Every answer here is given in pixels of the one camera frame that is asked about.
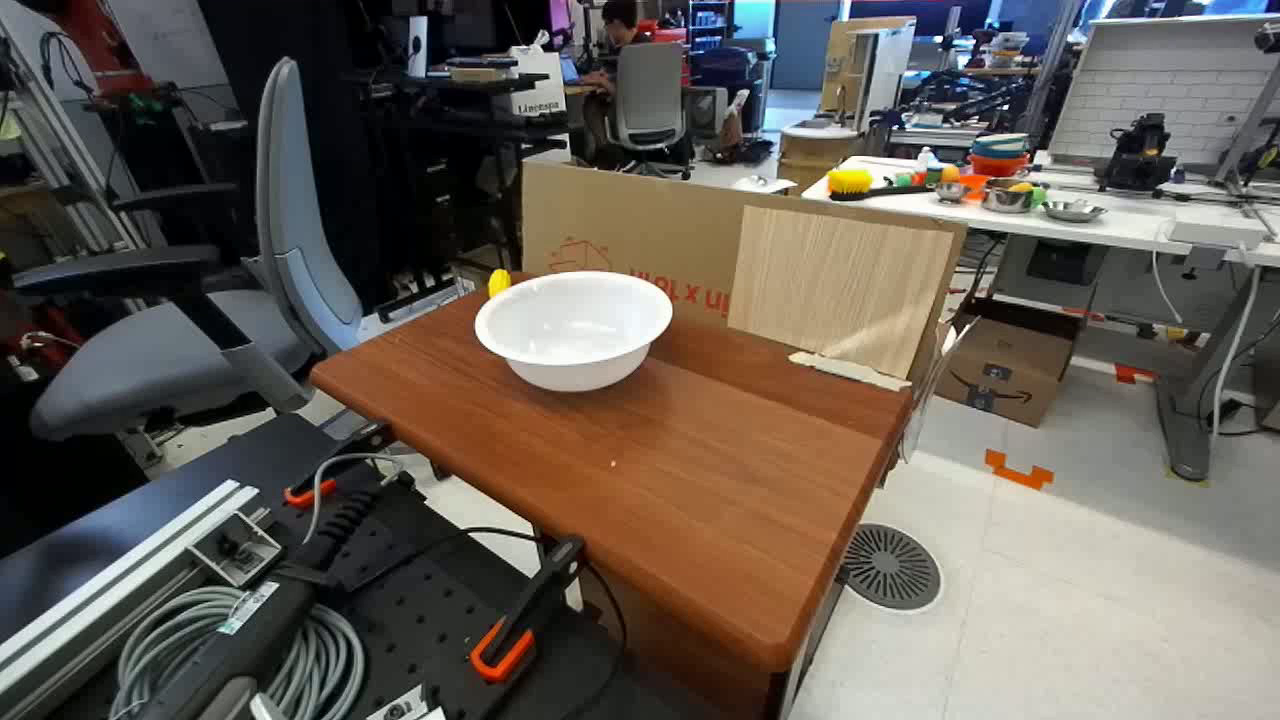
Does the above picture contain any black clamp orange handle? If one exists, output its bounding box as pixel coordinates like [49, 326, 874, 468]
[464, 538, 591, 689]
[280, 421, 398, 516]

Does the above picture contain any small metal bowl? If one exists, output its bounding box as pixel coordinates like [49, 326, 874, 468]
[1042, 191, 1107, 227]

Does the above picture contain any small printed cardboard box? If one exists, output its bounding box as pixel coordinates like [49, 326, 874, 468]
[930, 307, 1082, 434]

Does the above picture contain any light wooden panel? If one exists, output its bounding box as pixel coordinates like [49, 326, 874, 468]
[728, 199, 963, 395]

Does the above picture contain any grey mesh office chair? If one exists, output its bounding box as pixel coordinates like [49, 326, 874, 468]
[606, 37, 700, 172]

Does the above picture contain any thick black cable connector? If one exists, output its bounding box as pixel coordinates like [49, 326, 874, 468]
[131, 571, 327, 720]

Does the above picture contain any grey coiled cable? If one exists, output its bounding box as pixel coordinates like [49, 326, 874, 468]
[108, 584, 371, 720]

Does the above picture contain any black mounting board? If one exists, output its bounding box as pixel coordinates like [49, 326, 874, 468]
[0, 414, 702, 720]

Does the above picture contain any white perforated panel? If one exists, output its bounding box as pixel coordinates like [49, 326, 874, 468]
[1042, 11, 1280, 172]

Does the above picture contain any white plastic bowl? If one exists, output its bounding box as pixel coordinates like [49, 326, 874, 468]
[471, 268, 677, 395]

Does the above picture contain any aluminium rail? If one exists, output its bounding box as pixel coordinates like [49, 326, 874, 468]
[0, 477, 264, 704]

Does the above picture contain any round floor drain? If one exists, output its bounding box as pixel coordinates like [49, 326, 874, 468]
[838, 520, 944, 615]

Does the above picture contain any large cardboard box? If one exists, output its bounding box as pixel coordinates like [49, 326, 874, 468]
[515, 154, 973, 392]

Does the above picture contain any black machine device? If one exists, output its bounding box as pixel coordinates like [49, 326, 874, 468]
[1092, 107, 1182, 197]

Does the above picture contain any white work table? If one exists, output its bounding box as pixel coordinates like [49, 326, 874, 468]
[799, 154, 1280, 490]

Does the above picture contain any brown wooden table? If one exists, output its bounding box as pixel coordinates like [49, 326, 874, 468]
[309, 285, 924, 720]

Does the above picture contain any yellow object on table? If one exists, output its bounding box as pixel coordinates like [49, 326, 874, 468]
[825, 160, 879, 206]

